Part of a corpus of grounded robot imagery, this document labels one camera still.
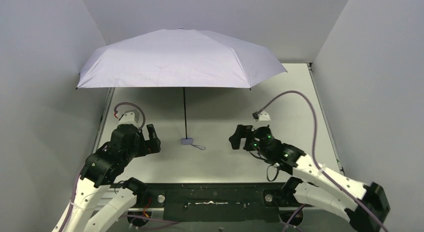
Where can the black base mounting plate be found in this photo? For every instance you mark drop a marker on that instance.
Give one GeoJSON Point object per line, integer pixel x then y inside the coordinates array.
{"type": "Point", "coordinates": [216, 202]}

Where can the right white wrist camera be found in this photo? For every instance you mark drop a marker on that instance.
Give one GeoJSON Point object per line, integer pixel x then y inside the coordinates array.
{"type": "Point", "coordinates": [261, 116]}

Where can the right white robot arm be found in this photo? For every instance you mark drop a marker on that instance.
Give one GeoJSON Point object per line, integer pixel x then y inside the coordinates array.
{"type": "Point", "coordinates": [364, 207]}

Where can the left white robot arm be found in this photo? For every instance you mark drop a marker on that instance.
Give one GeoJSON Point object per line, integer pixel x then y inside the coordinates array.
{"type": "Point", "coordinates": [99, 172]}

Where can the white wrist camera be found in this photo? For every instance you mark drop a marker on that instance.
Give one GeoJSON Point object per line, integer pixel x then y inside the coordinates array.
{"type": "Point", "coordinates": [131, 117]}
{"type": "Point", "coordinates": [261, 116]}

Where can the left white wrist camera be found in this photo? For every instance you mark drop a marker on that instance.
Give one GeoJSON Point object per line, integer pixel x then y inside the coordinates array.
{"type": "Point", "coordinates": [131, 117]}

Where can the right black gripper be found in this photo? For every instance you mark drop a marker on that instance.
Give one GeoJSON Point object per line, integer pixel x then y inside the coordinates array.
{"type": "Point", "coordinates": [248, 139]}

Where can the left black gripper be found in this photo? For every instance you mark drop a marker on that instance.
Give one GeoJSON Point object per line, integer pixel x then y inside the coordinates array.
{"type": "Point", "coordinates": [145, 143]}

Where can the lavender folding umbrella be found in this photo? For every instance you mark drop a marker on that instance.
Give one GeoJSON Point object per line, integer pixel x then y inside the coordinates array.
{"type": "Point", "coordinates": [180, 58]}

